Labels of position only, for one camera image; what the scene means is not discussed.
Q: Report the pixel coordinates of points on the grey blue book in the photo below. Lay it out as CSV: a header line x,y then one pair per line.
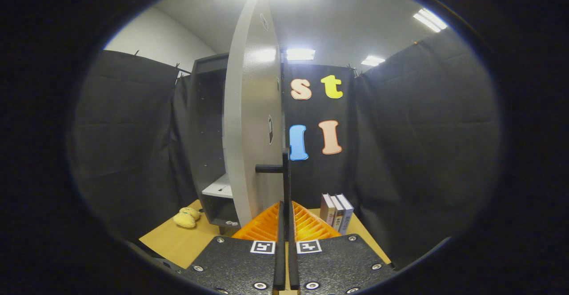
x,y
346,215

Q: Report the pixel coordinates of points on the small ceiling light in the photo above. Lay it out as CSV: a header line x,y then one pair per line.
x,y
372,60

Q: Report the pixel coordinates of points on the black backdrop cloth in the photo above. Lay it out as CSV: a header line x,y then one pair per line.
x,y
422,153

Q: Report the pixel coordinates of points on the rectangular ceiling light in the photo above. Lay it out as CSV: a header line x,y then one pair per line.
x,y
300,54

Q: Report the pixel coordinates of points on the dark spine book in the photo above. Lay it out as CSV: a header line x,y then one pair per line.
x,y
338,217

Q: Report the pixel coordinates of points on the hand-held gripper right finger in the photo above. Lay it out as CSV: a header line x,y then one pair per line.
x,y
293,264

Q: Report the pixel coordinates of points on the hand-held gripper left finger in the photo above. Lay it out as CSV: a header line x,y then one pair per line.
x,y
280,264

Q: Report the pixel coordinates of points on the yellow plush toy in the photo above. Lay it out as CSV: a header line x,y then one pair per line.
x,y
184,218

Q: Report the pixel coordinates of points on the double strip ceiling light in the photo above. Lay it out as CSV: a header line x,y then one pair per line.
x,y
429,19

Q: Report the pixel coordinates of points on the pink cover book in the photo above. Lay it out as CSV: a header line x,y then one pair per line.
x,y
326,210

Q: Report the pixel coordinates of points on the beige cabinet door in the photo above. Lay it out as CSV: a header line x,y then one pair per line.
x,y
249,130

